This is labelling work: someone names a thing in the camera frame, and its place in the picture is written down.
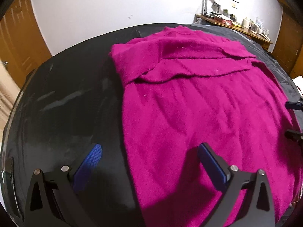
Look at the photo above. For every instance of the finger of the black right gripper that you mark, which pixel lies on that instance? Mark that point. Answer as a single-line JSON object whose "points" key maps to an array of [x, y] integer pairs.
{"points": [[294, 105], [294, 135]]}

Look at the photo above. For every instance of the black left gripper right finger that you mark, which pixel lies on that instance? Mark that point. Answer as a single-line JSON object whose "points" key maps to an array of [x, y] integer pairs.
{"points": [[230, 181]]}

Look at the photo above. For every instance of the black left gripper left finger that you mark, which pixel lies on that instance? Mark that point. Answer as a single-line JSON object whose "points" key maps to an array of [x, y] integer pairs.
{"points": [[52, 197]]}

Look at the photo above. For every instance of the magenta knit sweater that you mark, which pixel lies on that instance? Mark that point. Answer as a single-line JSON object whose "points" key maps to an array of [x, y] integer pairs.
{"points": [[184, 87]]}

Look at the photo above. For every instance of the brown wooden wardrobe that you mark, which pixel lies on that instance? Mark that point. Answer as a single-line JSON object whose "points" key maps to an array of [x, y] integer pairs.
{"points": [[288, 47]]}

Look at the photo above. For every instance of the wooden desk with clutter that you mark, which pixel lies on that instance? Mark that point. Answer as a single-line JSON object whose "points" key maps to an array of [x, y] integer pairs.
{"points": [[265, 44]]}

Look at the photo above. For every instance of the dark grey bed sheet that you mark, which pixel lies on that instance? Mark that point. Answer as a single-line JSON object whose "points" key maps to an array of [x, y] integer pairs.
{"points": [[74, 100]]}

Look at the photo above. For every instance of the beige curtain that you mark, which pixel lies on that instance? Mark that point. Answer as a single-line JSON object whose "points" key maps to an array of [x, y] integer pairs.
{"points": [[9, 92]]}

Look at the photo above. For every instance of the brown wooden door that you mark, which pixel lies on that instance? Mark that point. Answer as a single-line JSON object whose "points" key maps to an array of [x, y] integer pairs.
{"points": [[23, 48]]}

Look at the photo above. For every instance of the metal frame on desk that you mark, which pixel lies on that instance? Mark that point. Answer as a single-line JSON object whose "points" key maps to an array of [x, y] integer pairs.
{"points": [[218, 7]]}

